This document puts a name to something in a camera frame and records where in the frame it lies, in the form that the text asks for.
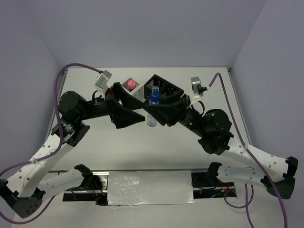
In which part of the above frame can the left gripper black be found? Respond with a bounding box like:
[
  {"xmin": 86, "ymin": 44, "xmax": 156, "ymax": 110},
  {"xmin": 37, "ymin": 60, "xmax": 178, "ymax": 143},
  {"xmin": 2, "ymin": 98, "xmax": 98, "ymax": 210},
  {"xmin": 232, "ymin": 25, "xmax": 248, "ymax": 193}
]
[{"xmin": 77, "ymin": 82, "xmax": 145, "ymax": 129}]

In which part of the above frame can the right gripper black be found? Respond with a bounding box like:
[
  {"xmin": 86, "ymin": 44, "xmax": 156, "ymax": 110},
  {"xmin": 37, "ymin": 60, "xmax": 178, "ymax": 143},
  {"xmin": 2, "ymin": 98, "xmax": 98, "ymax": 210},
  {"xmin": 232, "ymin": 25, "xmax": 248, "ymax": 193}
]
[{"xmin": 142, "ymin": 88, "xmax": 207, "ymax": 136}]

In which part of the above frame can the clear blue-capped glue tube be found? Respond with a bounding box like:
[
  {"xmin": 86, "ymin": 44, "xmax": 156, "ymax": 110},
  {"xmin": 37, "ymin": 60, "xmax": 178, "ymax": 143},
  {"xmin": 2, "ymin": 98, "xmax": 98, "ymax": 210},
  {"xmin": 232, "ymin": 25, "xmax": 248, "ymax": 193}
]
[{"xmin": 147, "ymin": 86, "xmax": 160, "ymax": 127}]

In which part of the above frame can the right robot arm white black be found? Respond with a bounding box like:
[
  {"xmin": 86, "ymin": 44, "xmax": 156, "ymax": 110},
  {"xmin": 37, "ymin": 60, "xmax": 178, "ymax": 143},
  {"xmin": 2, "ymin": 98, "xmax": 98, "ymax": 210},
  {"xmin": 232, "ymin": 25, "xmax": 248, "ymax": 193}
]
[{"xmin": 144, "ymin": 95, "xmax": 298, "ymax": 199}]

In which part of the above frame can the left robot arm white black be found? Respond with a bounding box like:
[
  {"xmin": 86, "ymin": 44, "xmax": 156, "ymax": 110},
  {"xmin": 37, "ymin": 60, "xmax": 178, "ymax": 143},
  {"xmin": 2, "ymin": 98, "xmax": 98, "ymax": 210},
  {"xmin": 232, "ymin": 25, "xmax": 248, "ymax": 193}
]
[{"xmin": 0, "ymin": 83, "xmax": 145, "ymax": 219}]

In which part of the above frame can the black two-slot organizer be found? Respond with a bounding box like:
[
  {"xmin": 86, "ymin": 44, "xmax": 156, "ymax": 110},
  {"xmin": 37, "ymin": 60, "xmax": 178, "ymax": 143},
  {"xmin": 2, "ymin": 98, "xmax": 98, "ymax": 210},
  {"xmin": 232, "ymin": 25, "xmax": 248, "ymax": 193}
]
[{"xmin": 143, "ymin": 74, "xmax": 183, "ymax": 100}]

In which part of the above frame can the white two-slot organizer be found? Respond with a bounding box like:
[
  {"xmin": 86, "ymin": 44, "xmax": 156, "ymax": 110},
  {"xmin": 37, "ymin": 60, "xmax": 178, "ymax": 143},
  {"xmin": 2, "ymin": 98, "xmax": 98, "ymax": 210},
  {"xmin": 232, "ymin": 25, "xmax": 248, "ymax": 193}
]
[{"xmin": 122, "ymin": 77, "xmax": 144, "ymax": 101}]

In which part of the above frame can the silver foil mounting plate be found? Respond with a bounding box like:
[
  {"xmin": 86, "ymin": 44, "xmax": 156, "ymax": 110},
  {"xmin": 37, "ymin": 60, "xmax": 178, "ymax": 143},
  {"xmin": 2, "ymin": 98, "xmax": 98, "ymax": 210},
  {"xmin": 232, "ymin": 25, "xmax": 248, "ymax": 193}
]
[{"xmin": 63, "ymin": 170, "xmax": 232, "ymax": 206}]

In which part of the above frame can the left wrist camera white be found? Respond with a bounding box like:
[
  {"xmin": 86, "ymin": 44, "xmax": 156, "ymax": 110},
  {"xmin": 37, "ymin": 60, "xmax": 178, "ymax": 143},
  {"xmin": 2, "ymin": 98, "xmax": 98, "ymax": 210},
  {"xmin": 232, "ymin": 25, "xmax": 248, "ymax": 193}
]
[{"xmin": 95, "ymin": 70, "xmax": 112, "ymax": 93}]

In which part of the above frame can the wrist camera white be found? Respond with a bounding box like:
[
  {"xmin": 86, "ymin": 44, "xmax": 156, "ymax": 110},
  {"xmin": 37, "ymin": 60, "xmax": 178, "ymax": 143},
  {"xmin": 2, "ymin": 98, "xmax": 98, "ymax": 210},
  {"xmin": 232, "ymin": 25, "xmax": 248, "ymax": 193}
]
[
  {"xmin": 190, "ymin": 77, "xmax": 210, "ymax": 105},
  {"xmin": 95, "ymin": 70, "xmax": 112, "ymax": 93}
]

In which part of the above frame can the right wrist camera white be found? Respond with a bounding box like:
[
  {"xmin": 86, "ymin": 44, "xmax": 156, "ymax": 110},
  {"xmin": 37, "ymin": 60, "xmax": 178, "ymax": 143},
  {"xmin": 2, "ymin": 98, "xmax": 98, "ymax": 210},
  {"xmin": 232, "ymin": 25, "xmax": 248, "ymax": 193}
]
[{"xmin": 190, "ymin": 77, "xmax": 210, "ymax": 105}]

